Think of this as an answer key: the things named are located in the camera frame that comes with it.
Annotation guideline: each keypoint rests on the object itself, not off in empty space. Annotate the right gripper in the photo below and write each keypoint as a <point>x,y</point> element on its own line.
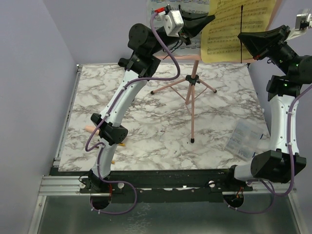
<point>272,43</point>

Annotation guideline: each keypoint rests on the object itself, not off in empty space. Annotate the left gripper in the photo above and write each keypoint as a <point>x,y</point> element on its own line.
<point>193,21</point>

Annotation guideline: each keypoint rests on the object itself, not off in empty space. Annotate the yellow sheet music paper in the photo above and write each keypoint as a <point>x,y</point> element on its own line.
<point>219,39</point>

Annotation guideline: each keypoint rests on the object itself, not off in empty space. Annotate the pink perforated music stand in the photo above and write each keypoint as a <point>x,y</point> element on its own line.
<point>193,79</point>

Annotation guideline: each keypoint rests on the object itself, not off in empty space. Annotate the black microphone desk stand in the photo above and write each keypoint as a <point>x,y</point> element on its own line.
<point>123,62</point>

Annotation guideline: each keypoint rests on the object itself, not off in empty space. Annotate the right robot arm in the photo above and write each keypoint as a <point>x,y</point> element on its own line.
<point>282,161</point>

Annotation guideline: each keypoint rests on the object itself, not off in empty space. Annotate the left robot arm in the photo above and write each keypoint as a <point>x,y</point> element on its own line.
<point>145,42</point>

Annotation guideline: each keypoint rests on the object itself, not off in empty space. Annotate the clear plastic compartment box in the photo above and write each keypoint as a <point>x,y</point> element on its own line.
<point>244,139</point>

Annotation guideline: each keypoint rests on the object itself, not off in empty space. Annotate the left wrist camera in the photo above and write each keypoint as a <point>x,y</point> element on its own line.
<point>172,20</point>

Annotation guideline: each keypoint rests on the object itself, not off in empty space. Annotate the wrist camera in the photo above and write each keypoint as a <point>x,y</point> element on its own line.
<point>172,20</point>
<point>303,22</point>

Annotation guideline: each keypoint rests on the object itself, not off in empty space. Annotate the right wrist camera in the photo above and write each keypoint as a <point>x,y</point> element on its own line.
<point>303,22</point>

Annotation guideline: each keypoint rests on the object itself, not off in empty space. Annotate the yellow handled pliers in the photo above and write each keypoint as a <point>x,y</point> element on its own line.
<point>118,152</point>

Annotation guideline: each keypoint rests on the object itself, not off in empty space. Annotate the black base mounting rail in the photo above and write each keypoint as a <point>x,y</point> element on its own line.
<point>164,186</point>

